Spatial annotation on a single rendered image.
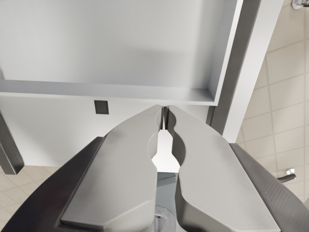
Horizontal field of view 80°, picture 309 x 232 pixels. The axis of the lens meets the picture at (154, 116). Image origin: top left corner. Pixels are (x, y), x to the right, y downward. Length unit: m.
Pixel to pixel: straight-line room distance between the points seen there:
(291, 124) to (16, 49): 1.54
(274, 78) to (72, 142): 1.21
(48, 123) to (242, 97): 0.25
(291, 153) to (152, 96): 1.63
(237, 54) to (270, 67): 1.10
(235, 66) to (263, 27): 0.05
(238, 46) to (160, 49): 0.07
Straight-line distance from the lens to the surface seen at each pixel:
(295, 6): 1.26
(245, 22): 0.20
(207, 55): 0.21
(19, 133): 0.32
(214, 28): 0.21
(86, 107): 0.25
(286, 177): 1.80
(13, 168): 0.35
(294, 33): 1.30
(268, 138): 1.58
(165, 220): 0.54
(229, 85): 0.21
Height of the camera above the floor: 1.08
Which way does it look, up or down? 58 degrees down
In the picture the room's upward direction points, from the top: 177 degrees counter-clockwise
